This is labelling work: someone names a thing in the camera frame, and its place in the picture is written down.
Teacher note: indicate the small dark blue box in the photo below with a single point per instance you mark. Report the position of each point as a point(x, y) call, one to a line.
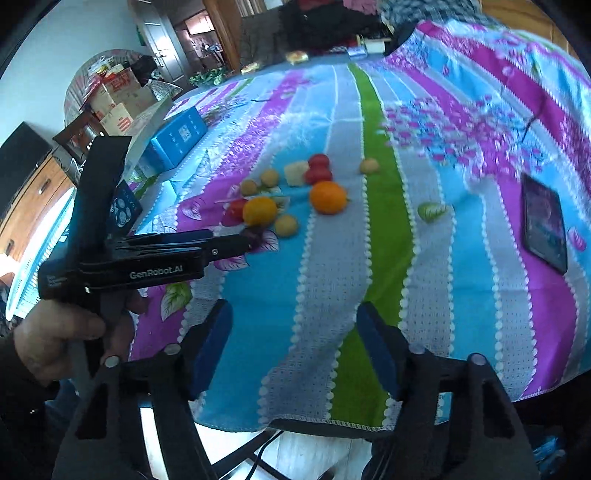
point(123, 207)

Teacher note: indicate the dark purple plum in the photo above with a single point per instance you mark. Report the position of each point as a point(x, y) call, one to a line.
point(254, 235)

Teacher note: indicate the person's left forearm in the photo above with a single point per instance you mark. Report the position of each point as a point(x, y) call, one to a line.
point(23, 415)

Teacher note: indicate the striped floral tablecloth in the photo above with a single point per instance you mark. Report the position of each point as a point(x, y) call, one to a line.
point(323, 286)

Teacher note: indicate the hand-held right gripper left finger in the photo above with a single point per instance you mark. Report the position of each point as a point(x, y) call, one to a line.
point(214, 341)

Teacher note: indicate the orange snack packet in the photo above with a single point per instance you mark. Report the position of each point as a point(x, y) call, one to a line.
point(296, 56)

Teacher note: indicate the pale melon chunk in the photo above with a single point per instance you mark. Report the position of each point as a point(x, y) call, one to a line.
point(295, 173)

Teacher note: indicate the orange tangerine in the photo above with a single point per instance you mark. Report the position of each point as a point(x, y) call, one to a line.
point(260, 211)
point(328, 197)

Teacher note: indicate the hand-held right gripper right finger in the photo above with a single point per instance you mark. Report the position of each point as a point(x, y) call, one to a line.
point(378, 350)

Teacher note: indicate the black television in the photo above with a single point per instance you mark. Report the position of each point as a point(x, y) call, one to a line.
point(21, 152)

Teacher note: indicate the blue carton box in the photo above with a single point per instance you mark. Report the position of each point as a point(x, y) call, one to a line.
point(178, 141)

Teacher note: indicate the small red tomato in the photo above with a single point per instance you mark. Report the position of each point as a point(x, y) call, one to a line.
point(319, 161)
point(318, 176)
point(235, 210)

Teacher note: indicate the small tan longan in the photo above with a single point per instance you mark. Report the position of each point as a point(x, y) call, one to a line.
point(369, 165)
point(286, 225)
point(270, 177)
point(249, 187)

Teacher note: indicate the large cardboard box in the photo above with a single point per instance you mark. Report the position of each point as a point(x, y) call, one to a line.
point(122, 121)

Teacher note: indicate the green snack packet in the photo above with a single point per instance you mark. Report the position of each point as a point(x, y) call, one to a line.
point(210, 76)

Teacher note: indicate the person's left hand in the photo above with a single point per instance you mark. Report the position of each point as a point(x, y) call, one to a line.
point(46, 337)

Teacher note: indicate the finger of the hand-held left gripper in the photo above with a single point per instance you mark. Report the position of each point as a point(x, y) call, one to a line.
point(231, 243)

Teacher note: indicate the blue perforated plastic basket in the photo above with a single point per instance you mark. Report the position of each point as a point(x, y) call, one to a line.
point(41, 240)

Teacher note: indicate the stack of cardboard boxes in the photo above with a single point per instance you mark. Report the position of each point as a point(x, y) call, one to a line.
point(115, 87)

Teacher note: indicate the wooden chest of drawers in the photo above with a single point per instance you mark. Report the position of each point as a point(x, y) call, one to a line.
point(32, 203)

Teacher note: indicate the pile of clothes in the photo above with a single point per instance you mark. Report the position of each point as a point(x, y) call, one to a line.
point(332, 23)

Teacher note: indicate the dark wooden chair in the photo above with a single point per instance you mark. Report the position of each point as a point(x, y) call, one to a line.
point(76, 134)

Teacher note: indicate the black smartphone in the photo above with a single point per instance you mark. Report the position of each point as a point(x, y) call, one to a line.
point(545, 226)

